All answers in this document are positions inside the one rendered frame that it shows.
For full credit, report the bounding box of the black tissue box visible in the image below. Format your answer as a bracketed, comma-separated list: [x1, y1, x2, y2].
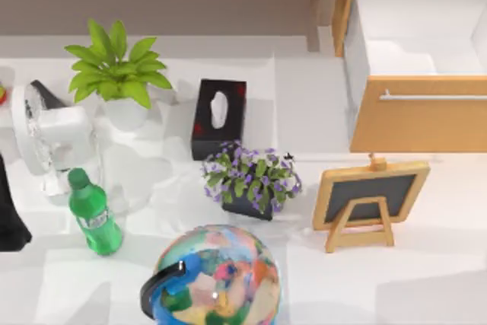
[190, 78, 247, 161]

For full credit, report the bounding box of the purple flower plant black pot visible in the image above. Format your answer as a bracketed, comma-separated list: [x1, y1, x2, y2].
[201, 140, 304, 222]

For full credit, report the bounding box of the wooden framed blackboard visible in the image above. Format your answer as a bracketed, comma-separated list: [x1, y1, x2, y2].
[312, 152, 431, 253]

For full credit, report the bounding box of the colourful globe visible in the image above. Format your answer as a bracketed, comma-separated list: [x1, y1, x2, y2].
[139, 224, 282, 325]

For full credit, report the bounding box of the green leafy plant white pot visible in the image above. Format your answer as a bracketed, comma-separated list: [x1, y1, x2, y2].
[63, 18, 174, 132]

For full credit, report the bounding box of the wooden shelf unit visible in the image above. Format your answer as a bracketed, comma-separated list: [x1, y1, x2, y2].
[0, 0, 343, 53]

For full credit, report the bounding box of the green bottle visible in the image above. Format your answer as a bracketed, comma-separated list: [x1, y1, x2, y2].
[67, 167, 124, 256]

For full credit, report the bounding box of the wooden cupboard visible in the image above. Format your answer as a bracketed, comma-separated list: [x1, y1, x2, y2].
[331, 0, 487, 58]

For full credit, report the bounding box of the pale wooden drawer front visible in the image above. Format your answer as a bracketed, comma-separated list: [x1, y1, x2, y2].
[349, 75, 487, 155]

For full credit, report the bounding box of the white desk fan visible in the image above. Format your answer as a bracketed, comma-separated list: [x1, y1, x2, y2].
[10, 79, 104, 197]

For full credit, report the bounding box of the white drawer inside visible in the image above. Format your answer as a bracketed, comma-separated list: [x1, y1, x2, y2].
[342, 0, 487, 120]

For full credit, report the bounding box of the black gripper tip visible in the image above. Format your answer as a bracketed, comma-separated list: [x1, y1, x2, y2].
[0, 154, 33, 253]

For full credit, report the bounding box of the long metal handle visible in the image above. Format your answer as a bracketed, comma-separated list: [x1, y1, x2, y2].
[378, 89, 487, 102]

